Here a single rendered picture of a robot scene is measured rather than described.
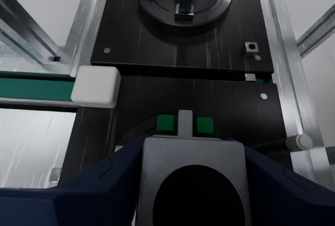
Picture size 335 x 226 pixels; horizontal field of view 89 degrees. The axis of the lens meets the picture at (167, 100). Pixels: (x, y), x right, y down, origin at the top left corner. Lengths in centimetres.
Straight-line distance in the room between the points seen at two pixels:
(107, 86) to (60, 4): 37
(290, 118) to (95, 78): 23
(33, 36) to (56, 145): 14
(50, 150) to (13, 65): 13
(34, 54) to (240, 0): 30
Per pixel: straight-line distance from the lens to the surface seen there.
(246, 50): 25
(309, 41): 34
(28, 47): 26
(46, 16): 52
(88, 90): 20
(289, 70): 29
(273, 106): 24
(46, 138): 30
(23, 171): 31
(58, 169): 22
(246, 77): 24
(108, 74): 20
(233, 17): 29
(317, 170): 26
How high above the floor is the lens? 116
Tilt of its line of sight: 69 degrees down
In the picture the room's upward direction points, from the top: 1 degrees clockwise
